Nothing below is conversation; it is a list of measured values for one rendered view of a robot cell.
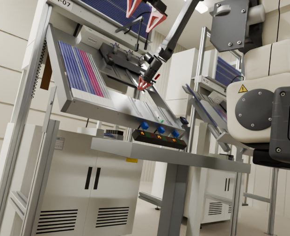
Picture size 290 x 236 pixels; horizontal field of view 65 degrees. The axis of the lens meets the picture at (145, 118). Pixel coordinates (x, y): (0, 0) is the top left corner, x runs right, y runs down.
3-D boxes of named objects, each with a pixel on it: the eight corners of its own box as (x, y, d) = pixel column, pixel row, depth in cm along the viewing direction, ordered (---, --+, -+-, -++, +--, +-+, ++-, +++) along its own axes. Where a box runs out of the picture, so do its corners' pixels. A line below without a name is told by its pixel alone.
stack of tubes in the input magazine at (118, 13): (147, 40, 169) (152, 7, 173) (84, 3, 136) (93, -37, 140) (136, 44, 178) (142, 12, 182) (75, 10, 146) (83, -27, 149)
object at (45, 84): (49, 90, 140) (61, 38, 145) (39, 87, 136) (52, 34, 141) (48, 90, 141) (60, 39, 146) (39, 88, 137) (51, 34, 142)
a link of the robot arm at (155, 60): (158, 59, 122) (165, 63, 126) (152, 54, 127) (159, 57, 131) (151, 70, 125) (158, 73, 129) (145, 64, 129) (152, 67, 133)
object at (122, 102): (179, 134, 128) (183, 130, 127) (67, 106, 86) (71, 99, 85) (164, 112, 140) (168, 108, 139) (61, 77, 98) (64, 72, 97)
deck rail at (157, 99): (179, 139, 130) (186, 132, 127) (177, 139, 128) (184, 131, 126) (136, 72, 176) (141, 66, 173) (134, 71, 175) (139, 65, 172)
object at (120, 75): (151, 97, 153) (155, 92, 151) (54, 61, 111) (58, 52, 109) (134, 71, 174) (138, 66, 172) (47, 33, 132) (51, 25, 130)
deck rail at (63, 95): (65, 113, 86) (72, 100, 84) (60, 111, 85) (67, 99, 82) (47, 33, 132) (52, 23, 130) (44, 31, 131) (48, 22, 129)
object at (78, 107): (177, 139, 128) (185, 130, 125) (65, 113, 86) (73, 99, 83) (176, 137, 129) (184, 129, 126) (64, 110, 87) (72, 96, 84)
